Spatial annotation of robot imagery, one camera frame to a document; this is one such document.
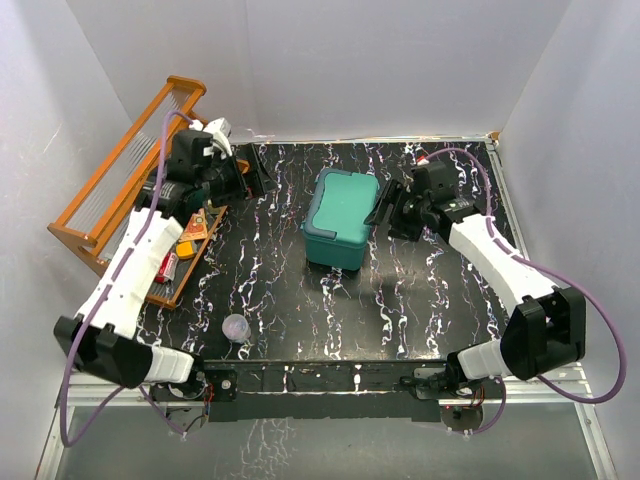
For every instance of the orange wooden shelf rack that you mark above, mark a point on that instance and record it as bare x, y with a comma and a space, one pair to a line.
94, 222

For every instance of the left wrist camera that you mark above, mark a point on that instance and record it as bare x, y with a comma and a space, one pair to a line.
220, 130

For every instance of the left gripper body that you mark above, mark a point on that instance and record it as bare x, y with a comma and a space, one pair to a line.
227, 184

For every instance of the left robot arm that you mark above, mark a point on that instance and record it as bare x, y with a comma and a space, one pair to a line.
100, 338

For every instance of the orange patterned packet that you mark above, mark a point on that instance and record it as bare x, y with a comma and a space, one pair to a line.
196, 228

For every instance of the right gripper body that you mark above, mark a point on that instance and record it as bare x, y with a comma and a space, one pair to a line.
407, 217

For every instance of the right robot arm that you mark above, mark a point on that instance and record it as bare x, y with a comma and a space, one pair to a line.
547, 323

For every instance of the clear plastic cup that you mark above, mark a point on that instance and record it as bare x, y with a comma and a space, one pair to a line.
236, 328

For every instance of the green medicine box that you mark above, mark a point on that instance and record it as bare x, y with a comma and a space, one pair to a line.
334, 230

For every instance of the red white box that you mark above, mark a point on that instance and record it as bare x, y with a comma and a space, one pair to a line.
168, 268

